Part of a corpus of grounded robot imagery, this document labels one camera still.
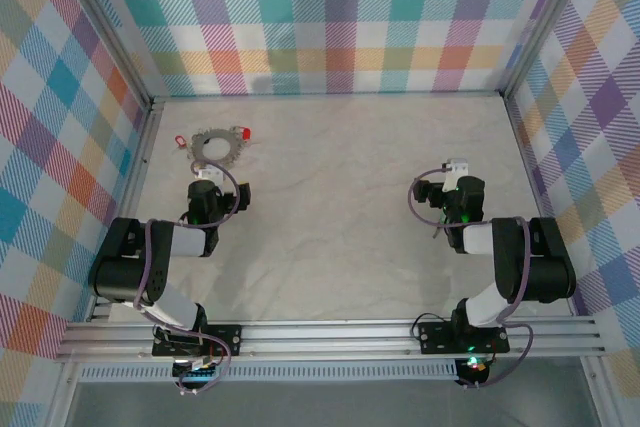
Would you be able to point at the aluminium frame leg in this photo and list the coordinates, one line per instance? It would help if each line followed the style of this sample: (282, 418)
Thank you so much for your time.
(597, 392)
(60, 397)

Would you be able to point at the aluminium corner post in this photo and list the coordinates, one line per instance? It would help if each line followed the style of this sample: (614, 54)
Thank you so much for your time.
(105, 22)
(545, 17)

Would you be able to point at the red key tag white insert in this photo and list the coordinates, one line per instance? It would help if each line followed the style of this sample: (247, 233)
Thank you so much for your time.
(180, 140)

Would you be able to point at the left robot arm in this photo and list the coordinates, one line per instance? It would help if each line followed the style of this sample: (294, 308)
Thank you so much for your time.
(120, 272)

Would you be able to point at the aluminium mounting rail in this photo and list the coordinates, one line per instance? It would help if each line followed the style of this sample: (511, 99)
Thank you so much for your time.
(325, 339)

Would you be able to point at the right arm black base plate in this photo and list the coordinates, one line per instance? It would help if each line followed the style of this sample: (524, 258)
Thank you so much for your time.
(437, 337)

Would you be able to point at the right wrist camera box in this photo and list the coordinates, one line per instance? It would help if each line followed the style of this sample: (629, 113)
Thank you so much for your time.
(456, 169)

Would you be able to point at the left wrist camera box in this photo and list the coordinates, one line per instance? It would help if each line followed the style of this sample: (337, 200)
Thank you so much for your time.
(210, 173)

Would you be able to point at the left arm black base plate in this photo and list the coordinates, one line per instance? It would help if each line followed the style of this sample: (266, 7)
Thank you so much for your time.
(227, 339)

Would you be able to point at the aluminium table edge rail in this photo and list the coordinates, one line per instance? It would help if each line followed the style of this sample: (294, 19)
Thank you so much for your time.
(530, 172)
(325, 96)
(135, 172)

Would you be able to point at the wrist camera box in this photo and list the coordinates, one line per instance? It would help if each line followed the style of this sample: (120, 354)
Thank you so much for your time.
(456, 169)
(210, 173)

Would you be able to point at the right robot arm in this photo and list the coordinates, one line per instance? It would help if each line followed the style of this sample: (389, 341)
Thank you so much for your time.
(545, 272)

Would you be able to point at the large metal keyring with keys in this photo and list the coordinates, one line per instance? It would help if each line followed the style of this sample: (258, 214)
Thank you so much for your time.
(197, 147)

